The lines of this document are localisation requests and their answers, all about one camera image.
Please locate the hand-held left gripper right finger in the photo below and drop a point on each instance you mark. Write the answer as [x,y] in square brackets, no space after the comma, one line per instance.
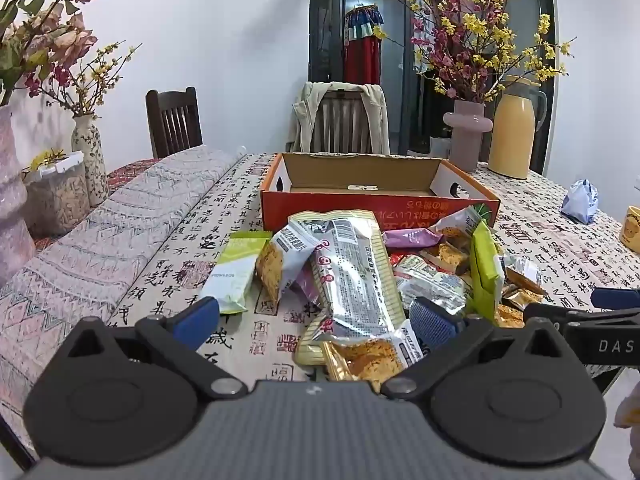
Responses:
[431,320]

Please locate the beige jacket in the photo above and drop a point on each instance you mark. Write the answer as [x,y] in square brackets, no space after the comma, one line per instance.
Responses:
[302,110]

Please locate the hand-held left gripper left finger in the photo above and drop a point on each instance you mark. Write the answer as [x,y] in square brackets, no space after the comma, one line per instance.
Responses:
[192,320]

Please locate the large pink ribbed vase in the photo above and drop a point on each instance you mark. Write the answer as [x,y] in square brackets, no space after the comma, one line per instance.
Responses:
[12,210]

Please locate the dark wooden chair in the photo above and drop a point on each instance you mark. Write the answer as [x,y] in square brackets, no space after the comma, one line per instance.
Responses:
[172,125]

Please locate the yellow thermos jug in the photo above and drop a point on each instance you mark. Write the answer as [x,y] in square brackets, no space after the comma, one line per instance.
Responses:
[515,135]

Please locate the green white snack packet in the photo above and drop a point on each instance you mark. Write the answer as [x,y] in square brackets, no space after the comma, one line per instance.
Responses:
[232,270]
[485,275]

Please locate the red patterned cloth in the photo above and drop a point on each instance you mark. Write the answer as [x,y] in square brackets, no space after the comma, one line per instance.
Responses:
[130,172]

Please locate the red hanging decoration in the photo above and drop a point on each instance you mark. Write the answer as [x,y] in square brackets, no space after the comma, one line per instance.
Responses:
[365,55]

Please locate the purple snack packet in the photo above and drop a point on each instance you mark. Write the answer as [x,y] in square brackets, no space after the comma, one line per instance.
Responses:
[410,238]
[307,286]

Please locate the slatted wooden chair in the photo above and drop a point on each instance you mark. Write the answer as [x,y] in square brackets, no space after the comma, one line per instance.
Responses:
[342,125]

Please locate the clear container white lid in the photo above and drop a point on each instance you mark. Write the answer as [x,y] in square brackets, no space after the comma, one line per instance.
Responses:
[55,200]

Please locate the yellow mug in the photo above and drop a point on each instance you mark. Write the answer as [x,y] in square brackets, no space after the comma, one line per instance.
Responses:
[631,230]

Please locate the dried rose bouquet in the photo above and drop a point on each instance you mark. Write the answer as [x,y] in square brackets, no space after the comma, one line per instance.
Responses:
[65,40]

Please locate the gold floss cake packet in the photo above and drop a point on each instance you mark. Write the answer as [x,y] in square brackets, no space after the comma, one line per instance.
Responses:
[370,360]
[447,258]

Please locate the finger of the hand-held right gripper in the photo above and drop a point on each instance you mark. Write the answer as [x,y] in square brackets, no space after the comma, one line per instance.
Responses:
[585,316]
[617,297]

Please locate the orange cardboard box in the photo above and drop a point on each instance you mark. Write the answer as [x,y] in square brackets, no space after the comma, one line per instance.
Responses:
[320,175]

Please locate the blue white plastic bag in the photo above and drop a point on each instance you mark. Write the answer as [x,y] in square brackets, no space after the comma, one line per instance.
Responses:
[580,202]

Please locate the pale pink ceramic vase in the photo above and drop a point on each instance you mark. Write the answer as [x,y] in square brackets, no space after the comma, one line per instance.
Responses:
[467,140]

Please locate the yellow blossom twigs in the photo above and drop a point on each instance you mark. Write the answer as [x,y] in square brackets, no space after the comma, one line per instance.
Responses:
[102,67]

